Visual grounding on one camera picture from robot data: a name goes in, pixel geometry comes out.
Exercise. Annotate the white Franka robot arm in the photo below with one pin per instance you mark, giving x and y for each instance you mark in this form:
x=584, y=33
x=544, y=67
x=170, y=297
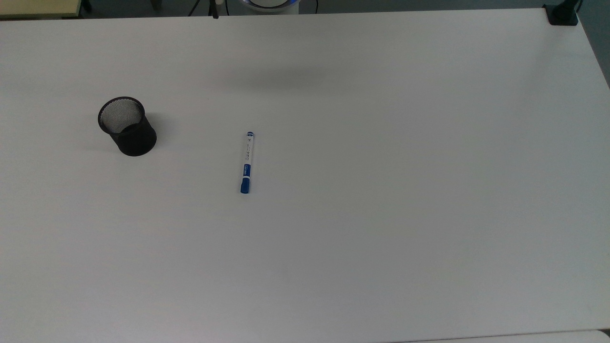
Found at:
x=268, y=10

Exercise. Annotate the blue and white marker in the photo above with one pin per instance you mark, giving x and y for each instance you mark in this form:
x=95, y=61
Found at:
x=247, y=162

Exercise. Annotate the black camera pole with clamp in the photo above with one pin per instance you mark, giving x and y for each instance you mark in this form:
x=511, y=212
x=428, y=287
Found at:
x=562, y=16

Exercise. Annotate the black tripod leg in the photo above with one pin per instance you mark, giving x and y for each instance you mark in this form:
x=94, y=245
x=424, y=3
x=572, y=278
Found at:
x=214, y=10

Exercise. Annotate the pale yellow table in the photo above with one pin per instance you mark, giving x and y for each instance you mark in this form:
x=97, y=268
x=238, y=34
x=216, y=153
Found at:
x=38, y=7

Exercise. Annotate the black mesh pen cup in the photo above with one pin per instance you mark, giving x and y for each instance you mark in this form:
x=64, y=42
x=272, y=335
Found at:
x=136, y=140

